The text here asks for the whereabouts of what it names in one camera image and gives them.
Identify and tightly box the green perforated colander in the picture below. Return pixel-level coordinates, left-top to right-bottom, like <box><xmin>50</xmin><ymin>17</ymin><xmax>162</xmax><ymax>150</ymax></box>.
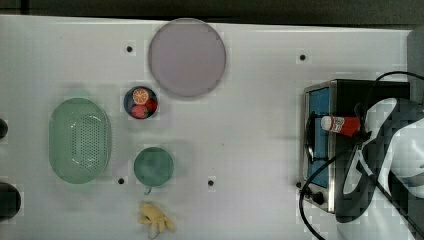
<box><xmin>49</xmin><ymin>98</ymin><xmax>112</xmax><ymax>184</ymax></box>

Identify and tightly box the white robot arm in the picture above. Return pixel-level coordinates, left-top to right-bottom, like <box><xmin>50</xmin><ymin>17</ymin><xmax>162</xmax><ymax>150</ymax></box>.
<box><xmin>335</xmin><ymin>98</ymin><xmax>423</xmax><ymax>240</ymax></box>

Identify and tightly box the green mug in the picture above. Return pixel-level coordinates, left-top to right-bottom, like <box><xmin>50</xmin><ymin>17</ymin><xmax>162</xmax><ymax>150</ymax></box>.
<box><xmin>133</xmin><ymin>147</ymin><xmax>174</xmax><ymax>195</ymax></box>

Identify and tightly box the peeled banana toy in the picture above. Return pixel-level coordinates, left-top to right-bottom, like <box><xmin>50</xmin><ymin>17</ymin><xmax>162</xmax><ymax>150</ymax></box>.
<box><xmin>137</xmin><ymin>203</ymin><xmax>176</xmax><ymax>240</ymax></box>

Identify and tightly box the small blue bowl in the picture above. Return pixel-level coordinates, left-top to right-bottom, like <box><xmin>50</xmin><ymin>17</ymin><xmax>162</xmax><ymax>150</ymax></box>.
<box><xmin>123</xmin><ymin>86</ymin><xmax>159</xmax><ymax>119</ymax></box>

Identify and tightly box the orange slice toy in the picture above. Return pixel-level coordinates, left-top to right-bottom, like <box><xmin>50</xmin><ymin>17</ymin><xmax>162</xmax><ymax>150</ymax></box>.
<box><xmin>132</xmin><ymin>88</ymin><xmax>149</xmax><ymax>105</ymax></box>

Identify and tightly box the red tomato toy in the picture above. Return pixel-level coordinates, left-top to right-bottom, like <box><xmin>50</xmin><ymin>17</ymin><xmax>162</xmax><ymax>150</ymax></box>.
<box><xmin>145</xmin><ymin>99</ymin><xmax>158</xmax><ymax>113</ymax></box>

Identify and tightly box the red strawberry toy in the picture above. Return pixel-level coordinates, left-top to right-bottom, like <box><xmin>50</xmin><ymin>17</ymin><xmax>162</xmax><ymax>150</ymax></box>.
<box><xmin>131</xmin><ymin>105</ymin><xmax>148</xmax><ymax>119</ymax></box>

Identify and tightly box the red ketchup bottle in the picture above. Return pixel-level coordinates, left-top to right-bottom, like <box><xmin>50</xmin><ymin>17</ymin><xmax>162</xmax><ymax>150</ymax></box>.
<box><xmin>321</xmin><ymin>116</ymin><xmax>360</xmax><ymax>137</ymax></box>

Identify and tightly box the grey round plate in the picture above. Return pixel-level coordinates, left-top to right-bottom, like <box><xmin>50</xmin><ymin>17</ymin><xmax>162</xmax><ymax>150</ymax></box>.
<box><xmin>148</xmin><ymin>18</ymin><xmax>227</xmax><ymax>98</ymax></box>

